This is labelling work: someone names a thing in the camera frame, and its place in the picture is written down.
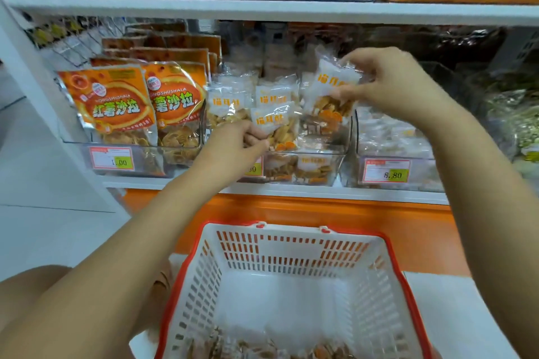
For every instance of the person's right hand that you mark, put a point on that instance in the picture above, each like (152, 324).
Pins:
(400, 87)

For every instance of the person's left hand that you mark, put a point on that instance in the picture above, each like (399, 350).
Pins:
(227, 154)

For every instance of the small brown snack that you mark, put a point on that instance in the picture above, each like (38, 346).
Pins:
(229, 100)
(333, 81)
(276, 92)
(278, 129)

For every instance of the white red-rimmed shopping basket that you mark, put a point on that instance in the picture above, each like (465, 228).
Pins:
(278, 245)

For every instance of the stack of orange packets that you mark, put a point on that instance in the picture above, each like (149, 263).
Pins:
(109, 106)

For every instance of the white snack shelf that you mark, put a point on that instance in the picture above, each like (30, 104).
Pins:
(295, 11)

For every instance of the pile of small brown snacks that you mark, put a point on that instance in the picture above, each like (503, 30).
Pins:
(253, 346)

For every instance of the person's right forearm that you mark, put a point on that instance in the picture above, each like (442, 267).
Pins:
(497, 220)

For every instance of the person's left forearm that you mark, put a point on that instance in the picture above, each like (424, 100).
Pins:
(101, 287)

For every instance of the yellow hamster snack packets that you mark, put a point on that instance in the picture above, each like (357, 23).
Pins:
(518, 115)

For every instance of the orange shelf base panel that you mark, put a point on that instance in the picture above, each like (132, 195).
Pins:
(379, 228)

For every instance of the white yellow price tag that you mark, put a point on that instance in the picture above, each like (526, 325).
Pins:
(254, 169)
(387, 171)
(112, 158)

